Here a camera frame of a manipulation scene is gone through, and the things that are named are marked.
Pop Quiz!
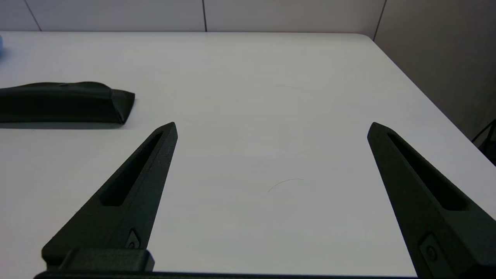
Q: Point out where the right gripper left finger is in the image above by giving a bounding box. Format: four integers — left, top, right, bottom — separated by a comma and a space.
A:
41, 122, 178, 269

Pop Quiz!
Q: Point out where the black soft glasses case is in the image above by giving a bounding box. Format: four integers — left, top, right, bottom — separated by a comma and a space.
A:
0, 81, 136, 125

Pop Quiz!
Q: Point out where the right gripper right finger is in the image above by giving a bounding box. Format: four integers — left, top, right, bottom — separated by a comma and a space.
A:
367, 122, 496, 279

